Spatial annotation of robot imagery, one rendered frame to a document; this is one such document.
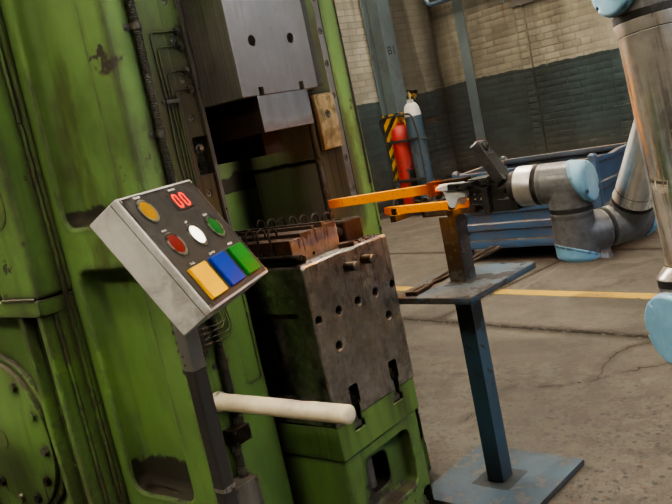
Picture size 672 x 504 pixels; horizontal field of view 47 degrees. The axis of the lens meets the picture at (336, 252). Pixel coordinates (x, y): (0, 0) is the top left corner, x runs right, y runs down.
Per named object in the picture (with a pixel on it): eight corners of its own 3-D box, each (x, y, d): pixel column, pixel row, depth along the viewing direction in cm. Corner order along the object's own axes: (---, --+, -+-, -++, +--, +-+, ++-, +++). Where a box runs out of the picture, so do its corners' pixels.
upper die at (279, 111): (314, 122, 217) (307, 88, 215) (265, 132, 202) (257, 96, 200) (214, 144, 244) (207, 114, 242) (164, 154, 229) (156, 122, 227)
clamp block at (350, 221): (365, 236, 231) (360, 214, 230) (347, 243, 225) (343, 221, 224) (334, 239, 239) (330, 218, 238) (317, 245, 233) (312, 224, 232)
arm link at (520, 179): (526, 167, 168) (544, 160, 175) (505, 170, 171) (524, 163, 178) (531, 208, 169) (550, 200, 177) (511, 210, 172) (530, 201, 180)
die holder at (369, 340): (414, 375, 236) (386, 232, 229) (337, 428, 208) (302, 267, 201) (282, 368, 272) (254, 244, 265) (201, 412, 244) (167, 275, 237)
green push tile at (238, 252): (262, 266, 175) (240, 240, 175) (250, 274, 168) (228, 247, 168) (256, 271, 176) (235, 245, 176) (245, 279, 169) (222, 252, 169)
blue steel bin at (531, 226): (654, 230, 585) (641, 135, 574) (609, 258, 530) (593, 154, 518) (515, 238, 669) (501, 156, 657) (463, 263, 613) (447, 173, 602)
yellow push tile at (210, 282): (229, 288, 156) (204, 259, 156) (215, 298, 149) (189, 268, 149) (223, 293, 157) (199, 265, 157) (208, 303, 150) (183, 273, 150)
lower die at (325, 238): (340, 246, 222) (334, 217, 221) (294, 264, 207) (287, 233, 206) (240, 254, 249) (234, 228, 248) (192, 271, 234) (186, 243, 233)
